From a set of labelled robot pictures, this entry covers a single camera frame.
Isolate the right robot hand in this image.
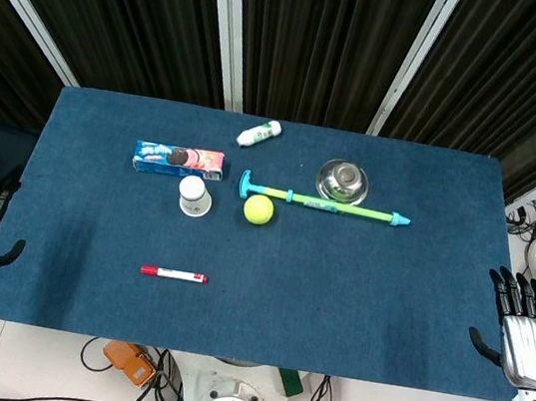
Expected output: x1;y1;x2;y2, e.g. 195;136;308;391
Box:
460;262;536;393

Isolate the red white marker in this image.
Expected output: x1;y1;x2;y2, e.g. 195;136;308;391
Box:
139;263;211;286

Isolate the orange power box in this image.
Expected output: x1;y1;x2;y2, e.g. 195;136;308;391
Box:
98;338;161;391

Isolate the blue cookie box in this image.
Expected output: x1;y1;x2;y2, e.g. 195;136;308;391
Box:
130;138;229;186

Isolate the white paper cup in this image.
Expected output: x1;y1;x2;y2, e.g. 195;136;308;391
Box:
174;174;216;220

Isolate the stainless steel bowl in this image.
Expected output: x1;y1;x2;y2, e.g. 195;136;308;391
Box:
312;155;374;208

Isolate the green toy water pump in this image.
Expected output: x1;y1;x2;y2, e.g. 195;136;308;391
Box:
235;169;416;231

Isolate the blue table cloth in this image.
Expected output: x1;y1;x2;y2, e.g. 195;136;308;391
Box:
0;74;536;401

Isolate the yellow tennis ball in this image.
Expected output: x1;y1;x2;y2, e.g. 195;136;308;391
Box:
241;193;277;228

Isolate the white plastic bottle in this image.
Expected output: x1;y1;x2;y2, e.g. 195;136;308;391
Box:
234;115;283;154

